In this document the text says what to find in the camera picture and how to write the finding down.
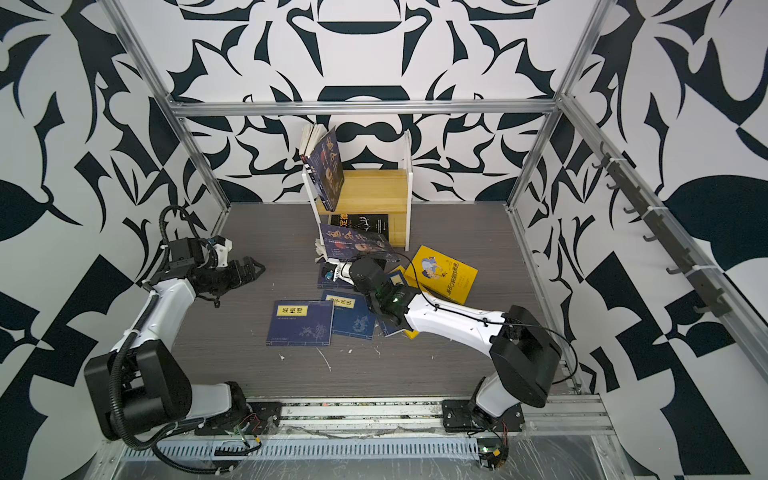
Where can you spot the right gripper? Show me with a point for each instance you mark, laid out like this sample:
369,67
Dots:
363,258

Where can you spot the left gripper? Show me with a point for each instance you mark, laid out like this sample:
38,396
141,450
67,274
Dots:
238,277

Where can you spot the purple book with old man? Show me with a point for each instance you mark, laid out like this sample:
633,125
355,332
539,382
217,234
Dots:
326,170

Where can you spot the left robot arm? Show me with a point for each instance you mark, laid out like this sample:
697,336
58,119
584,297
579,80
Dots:
138,390

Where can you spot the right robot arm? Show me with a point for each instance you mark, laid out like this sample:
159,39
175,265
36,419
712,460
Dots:
524,353

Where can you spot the yellow book under blue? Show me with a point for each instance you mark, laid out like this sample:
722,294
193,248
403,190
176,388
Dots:
411,333

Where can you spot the yellow book with figure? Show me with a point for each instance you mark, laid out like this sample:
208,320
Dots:
441,275

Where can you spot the black book lying in shelf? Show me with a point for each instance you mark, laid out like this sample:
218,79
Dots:
376,223

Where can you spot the wooden white bookshelf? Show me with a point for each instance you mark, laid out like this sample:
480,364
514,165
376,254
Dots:
370,191

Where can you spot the black book leaning upright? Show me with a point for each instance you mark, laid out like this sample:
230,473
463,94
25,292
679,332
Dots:
311,136

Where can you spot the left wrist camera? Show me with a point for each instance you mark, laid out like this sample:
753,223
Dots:
221,247

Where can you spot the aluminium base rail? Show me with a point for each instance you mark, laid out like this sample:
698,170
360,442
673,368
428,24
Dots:
367,418

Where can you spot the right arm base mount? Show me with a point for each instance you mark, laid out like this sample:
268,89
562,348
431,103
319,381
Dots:
463,416

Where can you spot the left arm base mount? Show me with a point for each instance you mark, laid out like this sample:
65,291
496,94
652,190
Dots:
258,418

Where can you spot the wall hook rail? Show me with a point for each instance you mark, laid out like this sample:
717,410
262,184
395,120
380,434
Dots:
659,221

